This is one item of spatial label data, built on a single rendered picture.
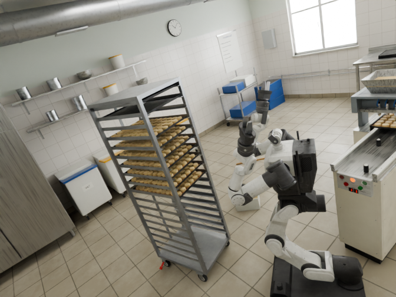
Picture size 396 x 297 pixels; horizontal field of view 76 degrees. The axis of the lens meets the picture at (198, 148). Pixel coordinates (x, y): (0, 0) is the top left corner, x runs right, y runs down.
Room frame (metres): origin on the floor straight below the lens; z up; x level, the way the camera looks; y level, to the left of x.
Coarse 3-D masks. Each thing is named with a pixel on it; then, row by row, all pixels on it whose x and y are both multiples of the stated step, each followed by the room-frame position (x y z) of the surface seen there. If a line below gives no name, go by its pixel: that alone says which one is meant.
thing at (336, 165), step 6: (372, 132) 1.91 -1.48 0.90; (378, 132) 1.95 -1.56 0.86; (366, 138) 1.85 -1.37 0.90; (372, 138) 1.90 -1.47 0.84; (354, 144) 1.81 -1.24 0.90; (360, 144) 1.80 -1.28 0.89; (366, 144) 1.85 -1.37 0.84; (348, 150) 1.75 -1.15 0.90; (354, 150) 1.76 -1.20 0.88; (342, 156) 1.70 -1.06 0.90; (348, 156) 1.72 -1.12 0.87; (336, 162) 1.65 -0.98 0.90; (342, 162) 1.67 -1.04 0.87; (336, 168) 1.63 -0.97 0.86
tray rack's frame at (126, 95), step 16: (176, 80) 2.04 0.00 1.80; (112, 96) 2.22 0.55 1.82; (128, 96) 1.86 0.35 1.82; (144, 96) 1.77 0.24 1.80; (128, 192) 2.13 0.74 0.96; (144, 224) 2.13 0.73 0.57; (208, 240) 2.11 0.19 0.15; (224, 240) 2.04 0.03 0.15; (160, 256) 2.11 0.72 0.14; (176, 256) 2.03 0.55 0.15; (192, 256) 1.96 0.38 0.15; (208, 256) 1.90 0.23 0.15; (208, 272) 1.74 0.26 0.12
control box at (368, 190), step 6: (336, 174) 1.61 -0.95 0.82; (342, 174) 1.57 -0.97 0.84; (348, 174) 1.54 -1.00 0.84; (354, 174) 1.52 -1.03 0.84; (342, 180) 1.57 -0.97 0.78; (348, 180) 1.53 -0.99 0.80; (360, 180) 1.46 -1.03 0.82; (366, 180) 1.42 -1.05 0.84; (342, 186) 1.57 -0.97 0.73; (348, 186) 1.53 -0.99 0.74; (354, 186) 1.50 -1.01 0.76; (366, 186) 1.43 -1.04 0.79; (372, 186) 1.41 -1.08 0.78; (354, 192) 1.50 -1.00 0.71; (360, 192) 1.46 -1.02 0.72; (366, 192) 1.43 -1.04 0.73; (372, 192) 1.41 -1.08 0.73
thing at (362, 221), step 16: (368, 144) 1.84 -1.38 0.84; (384, 144) 1.77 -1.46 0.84; (352, 160) 1.69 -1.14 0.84; (368, 160) 1.63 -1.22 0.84; (384, 160) 1.57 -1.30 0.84; (368, 176) 1.45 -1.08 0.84; (384, 176) 1.40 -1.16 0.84; (336, 192) 1.65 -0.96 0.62; (352, 192) 1.54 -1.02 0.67; (384, 192) 1.39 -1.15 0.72; (336, 208) 1.66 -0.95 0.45; (352, 208) 1.55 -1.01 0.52; (368, 208) 1.44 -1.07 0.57; (384, 208) 1.39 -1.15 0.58; (352, 224) 1.55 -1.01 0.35; (368, 224) 1.45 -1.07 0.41; (384, 224) 1.39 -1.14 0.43; (352, 240) 1.56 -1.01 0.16; (368, 240) 1.45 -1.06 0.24; (384, 240) 1.39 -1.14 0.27; (368, 256) 1.48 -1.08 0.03; (384, 256) 1.39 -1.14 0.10
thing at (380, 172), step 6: (384, 162) 1.47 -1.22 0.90; (390, 162) 1.45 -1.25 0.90; (378, 168) 1.43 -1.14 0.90; (384, 168) 1.41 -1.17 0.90; (390, 168) 1.45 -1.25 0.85; (372, 174) 1.38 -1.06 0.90; (378, 174) 1.37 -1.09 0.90; (384, 174) 1.41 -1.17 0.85; (372, 180) 1.39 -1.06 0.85; (378, 180) 1.37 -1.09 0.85
